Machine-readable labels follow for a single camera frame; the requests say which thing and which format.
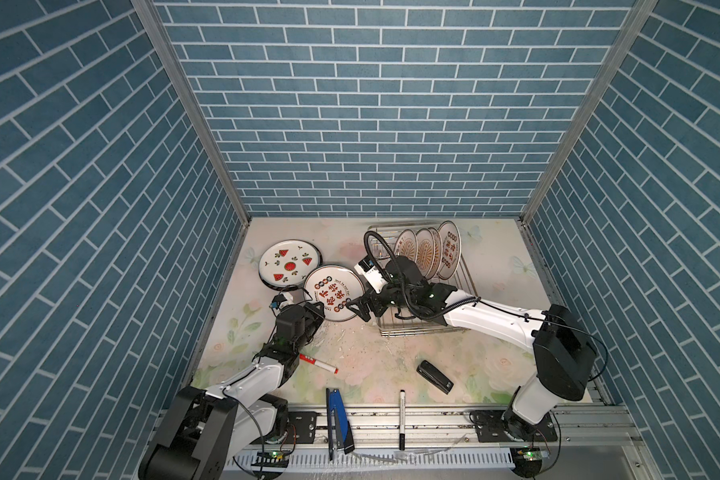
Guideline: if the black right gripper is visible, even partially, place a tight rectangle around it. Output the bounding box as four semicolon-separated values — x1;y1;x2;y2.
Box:
343;275;415;320

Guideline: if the rearmost floral patterned plate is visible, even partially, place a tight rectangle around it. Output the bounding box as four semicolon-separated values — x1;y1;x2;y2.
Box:
309;265;365;322

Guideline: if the black rimmed cream plate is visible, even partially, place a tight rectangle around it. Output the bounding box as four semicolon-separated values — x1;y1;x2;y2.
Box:
257;239;324;293

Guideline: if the watermelon pattern white plate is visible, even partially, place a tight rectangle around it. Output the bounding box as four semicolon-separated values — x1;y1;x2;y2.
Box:
258;239;323;289

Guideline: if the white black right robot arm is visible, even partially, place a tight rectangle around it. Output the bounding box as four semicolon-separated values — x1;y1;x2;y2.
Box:
349;256;596;427

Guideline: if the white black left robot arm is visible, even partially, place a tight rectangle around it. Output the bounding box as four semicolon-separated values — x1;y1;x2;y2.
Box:
137;301;325;479

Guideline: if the red white marker pen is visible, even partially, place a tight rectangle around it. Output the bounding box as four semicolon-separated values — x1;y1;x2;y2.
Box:
299;354;338;374

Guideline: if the orange sunburst white plate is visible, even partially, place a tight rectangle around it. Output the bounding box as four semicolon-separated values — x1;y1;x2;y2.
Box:
393;229;417;261

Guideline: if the black stapler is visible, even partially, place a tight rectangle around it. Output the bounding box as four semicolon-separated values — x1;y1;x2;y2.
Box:
416;360;454;395

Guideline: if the black white marker pen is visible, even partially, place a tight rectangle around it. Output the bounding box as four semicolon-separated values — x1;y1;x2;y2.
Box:
398;390;406;452

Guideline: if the blue black box cutter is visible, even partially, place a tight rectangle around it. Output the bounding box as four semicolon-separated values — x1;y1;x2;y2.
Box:
326;388;355;461

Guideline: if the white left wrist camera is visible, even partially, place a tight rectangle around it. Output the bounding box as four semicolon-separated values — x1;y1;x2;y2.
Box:
270;292;294;310

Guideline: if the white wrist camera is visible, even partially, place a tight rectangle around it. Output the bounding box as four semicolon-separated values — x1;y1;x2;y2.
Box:
354;255;388;294
270;292;294;310

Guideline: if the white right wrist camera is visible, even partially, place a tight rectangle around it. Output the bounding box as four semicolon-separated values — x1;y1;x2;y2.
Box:
354;255;388;294

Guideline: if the chrome wire dish rack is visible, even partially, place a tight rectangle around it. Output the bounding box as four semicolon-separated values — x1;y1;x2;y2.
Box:
357;228;480;327

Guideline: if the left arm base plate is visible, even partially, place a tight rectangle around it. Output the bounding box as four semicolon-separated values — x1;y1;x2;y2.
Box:
275;411;318;447

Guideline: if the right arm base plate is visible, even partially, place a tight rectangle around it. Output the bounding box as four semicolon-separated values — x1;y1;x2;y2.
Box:
467;408;559;443

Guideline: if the white slotted cable duct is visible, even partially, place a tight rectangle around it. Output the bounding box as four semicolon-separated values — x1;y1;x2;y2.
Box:
264;448;515;473

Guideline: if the aluminium front rail frame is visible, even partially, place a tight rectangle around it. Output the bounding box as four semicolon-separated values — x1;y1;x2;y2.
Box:
133;403;661;480

